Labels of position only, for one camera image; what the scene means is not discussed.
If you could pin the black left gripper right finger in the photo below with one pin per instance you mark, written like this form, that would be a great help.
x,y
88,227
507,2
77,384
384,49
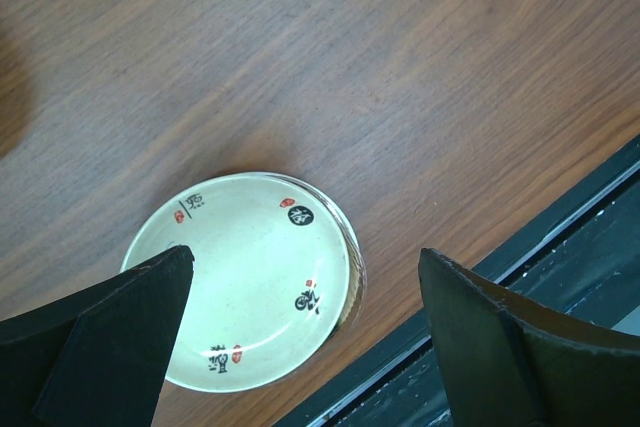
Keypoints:
x,y
506,360

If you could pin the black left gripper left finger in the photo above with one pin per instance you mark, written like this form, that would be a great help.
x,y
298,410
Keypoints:
x,y
97,357

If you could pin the cream yellow small plate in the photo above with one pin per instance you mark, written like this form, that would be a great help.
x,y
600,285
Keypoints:
x,y
271,277

